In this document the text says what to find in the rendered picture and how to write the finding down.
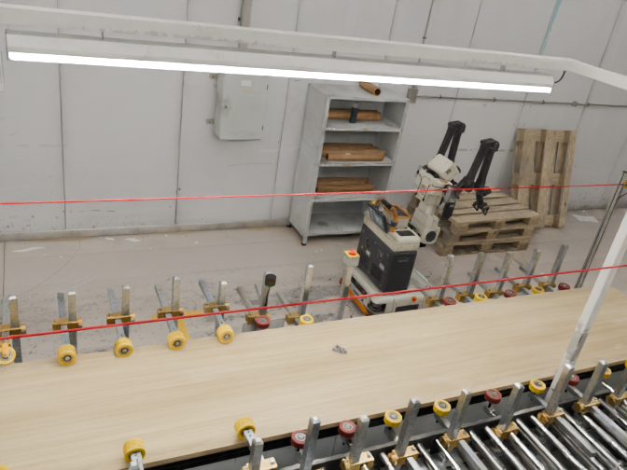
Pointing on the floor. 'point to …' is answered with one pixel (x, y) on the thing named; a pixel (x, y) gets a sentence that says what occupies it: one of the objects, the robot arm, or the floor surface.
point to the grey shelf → (317, 168)
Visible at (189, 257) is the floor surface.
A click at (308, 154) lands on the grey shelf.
